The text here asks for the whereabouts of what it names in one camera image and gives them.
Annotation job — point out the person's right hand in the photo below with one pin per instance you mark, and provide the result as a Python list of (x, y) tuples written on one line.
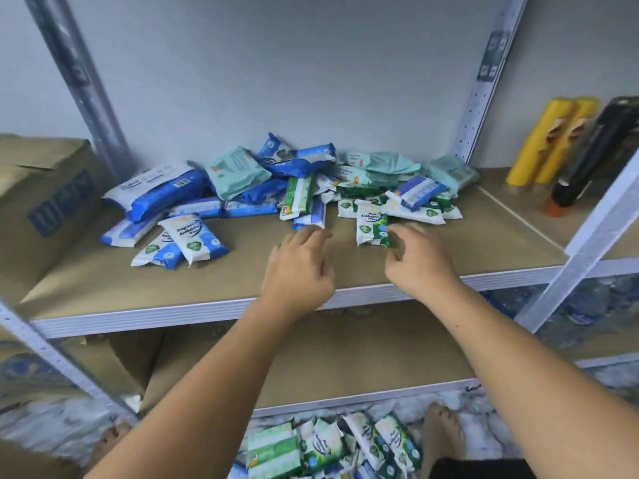
[(421, 262)]

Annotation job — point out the person's left hand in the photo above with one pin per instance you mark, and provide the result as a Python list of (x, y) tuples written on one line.
[(297, 274)]

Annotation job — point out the grey metal shelf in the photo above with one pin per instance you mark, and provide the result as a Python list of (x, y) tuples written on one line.
[(150, 319)]

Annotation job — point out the person's left forearm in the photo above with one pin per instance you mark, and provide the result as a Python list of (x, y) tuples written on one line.
[(200, 404)]

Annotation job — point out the person's right forearm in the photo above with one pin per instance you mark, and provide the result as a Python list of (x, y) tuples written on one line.
[(539, 384)]

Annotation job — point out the person's right foot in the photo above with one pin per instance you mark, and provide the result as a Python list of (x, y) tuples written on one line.
[(441, 432)]

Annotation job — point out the person's foot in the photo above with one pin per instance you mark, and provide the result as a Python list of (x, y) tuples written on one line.
[(112, 439), (441, 432)]

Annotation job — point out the person's right leg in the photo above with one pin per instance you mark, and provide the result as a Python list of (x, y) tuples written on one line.
[(479, 469)]

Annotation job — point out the person's left foot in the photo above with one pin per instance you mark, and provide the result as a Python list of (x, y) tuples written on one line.
[(112, 439)]

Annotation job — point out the yellow bottle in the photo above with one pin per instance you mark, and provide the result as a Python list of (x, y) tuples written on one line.
[(567, 139), (534, 144)]

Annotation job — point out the water bottles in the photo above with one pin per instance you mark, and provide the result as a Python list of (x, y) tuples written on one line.
[(589, 309)]

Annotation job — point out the black bottle orange cap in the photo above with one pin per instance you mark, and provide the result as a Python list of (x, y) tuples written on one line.
[(594, 154)]

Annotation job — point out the cardboard box blue print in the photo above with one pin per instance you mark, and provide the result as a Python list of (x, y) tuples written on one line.
[(90, 364), (40, 204)]

